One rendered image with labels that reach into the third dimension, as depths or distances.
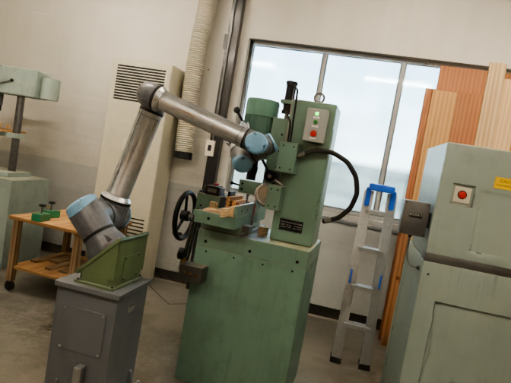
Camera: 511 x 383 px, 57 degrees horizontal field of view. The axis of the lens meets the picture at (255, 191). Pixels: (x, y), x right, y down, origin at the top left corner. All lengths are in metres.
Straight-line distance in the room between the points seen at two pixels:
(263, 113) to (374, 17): 1.78
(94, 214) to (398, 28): 2.73
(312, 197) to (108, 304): 1.07
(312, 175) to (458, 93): 1.76
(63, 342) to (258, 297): 0.89
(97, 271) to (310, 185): 1.07
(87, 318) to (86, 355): 0.16
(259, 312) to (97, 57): 2.92
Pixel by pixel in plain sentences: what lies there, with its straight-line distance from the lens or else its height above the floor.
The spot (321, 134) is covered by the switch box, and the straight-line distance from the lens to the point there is 2.28.
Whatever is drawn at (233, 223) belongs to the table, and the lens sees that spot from 2.24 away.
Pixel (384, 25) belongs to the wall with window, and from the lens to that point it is 3.95.
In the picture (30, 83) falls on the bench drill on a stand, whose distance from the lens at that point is 4.18.
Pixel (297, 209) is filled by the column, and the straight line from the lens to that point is 2.35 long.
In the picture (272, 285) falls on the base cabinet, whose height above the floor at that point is 0.60.
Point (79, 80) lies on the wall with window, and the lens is 4.57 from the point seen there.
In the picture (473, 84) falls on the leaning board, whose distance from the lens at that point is 3.86.
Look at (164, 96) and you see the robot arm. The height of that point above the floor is 1.39.
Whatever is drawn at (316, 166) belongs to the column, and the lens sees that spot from 2.33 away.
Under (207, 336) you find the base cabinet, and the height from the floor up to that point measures 0.26.
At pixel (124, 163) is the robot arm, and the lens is 2.28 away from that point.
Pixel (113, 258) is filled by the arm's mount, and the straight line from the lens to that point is 2.05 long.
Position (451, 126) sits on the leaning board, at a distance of 3.72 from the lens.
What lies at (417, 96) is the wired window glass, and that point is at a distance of 3.92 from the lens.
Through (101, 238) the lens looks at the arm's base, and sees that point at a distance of 2.12.
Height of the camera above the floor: 1.21
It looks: 4 degrees down
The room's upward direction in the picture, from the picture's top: 10 degrees clockwise
